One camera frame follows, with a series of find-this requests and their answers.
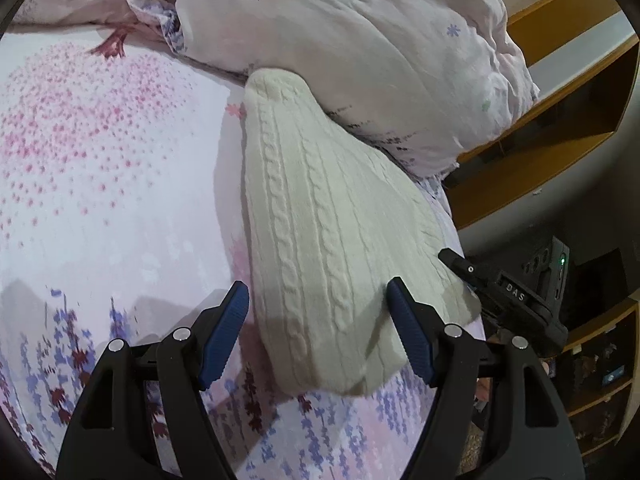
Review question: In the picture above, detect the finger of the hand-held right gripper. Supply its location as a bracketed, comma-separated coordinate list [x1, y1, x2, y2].
[438, 247, 496, 306]

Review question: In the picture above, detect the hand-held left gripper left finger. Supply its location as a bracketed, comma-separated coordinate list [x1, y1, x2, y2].
[55, 281, 249, 480]

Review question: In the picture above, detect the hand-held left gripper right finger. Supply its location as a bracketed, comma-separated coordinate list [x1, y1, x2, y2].
[387, 276, 583, 480]

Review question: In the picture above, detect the cream cable-knit cardigan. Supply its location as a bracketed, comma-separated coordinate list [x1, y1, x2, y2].
[240, 67, 483, 397]

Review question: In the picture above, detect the wooden cabinet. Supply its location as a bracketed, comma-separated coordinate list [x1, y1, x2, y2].
[542, 297, 640, 458]

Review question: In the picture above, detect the beige shaggy rug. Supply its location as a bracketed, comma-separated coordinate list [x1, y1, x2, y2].
[460, 427, 488, 480]

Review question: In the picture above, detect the wooden headboard shelf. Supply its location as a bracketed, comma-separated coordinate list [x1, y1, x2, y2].
[442, 0, 640, 232]

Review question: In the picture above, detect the pink floral bed sheet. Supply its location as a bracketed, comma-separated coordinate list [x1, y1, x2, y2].
[0, 22, 488, 480]

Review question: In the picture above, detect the large floral pillow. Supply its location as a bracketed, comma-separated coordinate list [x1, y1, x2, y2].
[172, 0, 542, 178]

